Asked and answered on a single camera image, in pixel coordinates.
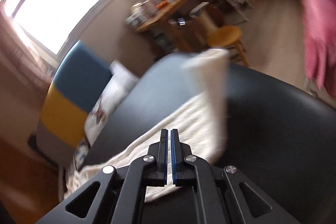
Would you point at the white deer print pillow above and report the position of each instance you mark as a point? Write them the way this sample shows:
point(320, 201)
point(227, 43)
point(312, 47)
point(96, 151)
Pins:
point(115, 92)

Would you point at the wooden side desk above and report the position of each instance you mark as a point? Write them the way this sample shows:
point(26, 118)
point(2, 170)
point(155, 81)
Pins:
point(212, 19)

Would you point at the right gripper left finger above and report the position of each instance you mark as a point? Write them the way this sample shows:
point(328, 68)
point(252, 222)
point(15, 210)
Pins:
point(148, 170)

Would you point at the multicolour armchair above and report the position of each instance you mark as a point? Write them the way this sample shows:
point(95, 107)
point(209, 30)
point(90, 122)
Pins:
point(74, 91)

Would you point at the cream knitted sweater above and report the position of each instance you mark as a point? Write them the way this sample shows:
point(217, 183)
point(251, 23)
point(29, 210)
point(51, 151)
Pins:
point(185, 92)

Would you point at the pink cloth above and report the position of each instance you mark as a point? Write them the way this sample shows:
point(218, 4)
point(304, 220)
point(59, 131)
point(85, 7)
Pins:
point(319, 43)

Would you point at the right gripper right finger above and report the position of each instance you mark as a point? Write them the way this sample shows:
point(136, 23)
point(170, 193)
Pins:
point(189, 170)

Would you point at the round wooden stool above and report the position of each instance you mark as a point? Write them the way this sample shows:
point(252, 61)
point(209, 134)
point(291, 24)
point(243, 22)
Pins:
point(229, 38)

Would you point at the patterned blue white cushion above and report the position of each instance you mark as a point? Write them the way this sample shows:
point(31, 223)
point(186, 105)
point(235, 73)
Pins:
point(81, 152)

